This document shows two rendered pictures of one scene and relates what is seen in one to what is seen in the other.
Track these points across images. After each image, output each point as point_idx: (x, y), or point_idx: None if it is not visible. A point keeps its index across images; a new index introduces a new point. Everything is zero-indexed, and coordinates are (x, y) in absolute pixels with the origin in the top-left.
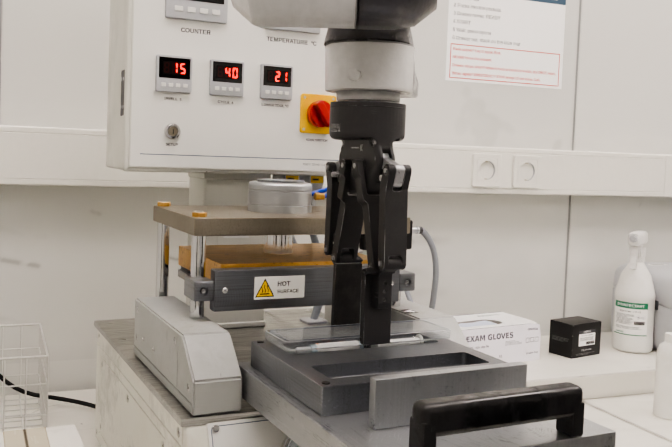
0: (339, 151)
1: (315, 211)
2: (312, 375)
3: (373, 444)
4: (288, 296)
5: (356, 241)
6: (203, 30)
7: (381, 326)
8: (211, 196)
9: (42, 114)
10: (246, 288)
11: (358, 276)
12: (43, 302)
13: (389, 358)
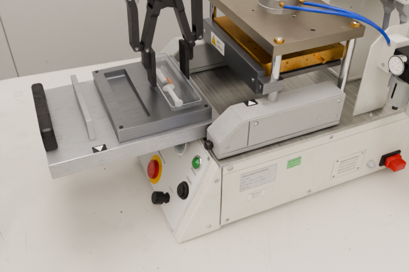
0: None
1: (290, 15)
2: (109, 69)
3: (58, 92)
4: (220, 50)
5: (184, 33)
6: None
7: (150, 76)
8: None
9: None
10: (209, 34)
11: (184, 52)
12: (397, 17)
13: (137, 90)
